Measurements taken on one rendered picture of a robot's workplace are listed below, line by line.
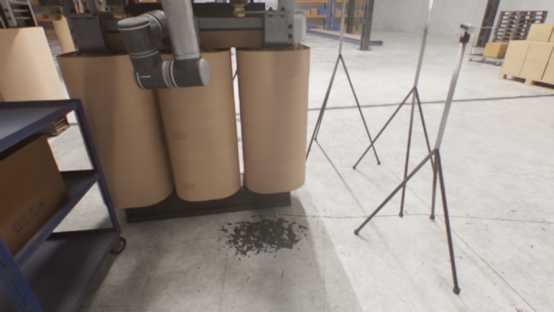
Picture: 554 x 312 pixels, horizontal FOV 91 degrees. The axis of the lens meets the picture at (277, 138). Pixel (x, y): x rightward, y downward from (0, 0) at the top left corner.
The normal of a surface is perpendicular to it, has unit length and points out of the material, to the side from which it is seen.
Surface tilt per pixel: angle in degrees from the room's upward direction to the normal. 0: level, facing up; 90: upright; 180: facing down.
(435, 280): 0
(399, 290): 0
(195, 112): 90
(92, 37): 90
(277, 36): 90
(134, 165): 90
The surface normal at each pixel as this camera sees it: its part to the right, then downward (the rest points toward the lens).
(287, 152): 0.16, 0.40
